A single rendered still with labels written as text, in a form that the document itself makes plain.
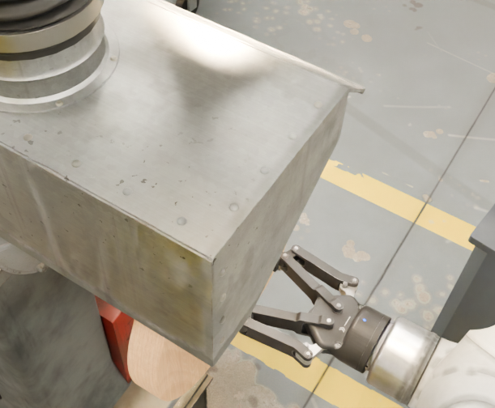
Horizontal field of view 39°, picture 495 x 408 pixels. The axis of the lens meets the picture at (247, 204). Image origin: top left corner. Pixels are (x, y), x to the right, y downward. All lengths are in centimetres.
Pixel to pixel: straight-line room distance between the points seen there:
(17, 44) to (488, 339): 47
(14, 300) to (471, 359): 71
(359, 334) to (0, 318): 57
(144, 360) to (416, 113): 206
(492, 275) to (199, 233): 122
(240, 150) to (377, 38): 262
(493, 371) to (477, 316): 105
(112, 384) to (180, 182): 124
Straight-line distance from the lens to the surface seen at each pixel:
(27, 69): 47
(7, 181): 50
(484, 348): 67
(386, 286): 222
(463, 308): 171
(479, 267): 158
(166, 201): 41
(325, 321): 84
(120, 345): 151
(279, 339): 83
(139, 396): 169
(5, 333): 116
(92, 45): 48
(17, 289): 112
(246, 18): 307
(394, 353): 81
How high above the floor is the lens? 185
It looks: 52 degrees down
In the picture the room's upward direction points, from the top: 3 degrees clockwise
